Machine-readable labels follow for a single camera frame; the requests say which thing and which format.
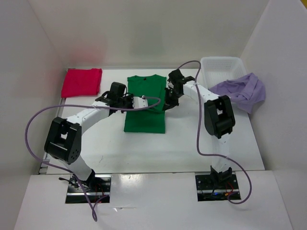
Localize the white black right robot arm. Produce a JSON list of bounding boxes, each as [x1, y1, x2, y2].
[[163, 69, 236, 159]]

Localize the white plastic basket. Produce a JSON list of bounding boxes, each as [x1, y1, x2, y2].
[[200, 57, 247, 89]]

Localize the green t shirt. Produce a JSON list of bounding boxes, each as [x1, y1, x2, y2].
[[124, 74, 166, 134]]

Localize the red t shirt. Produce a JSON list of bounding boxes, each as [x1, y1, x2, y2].
[[61, 69, 103, 98]]

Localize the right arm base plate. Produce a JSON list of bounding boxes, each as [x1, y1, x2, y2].
[[195, 173, 241, 202]]

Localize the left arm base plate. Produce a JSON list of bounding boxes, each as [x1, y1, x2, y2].
[[65, 174, 112, 204]]

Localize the lavender t shirt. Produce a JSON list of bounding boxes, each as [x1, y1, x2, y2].
[[209, 73, 266, 114]]

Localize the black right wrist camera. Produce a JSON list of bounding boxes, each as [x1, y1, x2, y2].
[[167, 69, 195, 85]]

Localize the aluminium table edge rail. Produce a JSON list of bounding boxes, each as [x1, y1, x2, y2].
[[37, 68, 72, 175]]

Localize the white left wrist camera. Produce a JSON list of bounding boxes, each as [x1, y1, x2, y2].
[[132, 95, 148, 109]]

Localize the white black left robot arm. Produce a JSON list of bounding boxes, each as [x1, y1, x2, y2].
[[44, 82, 133, 192]]

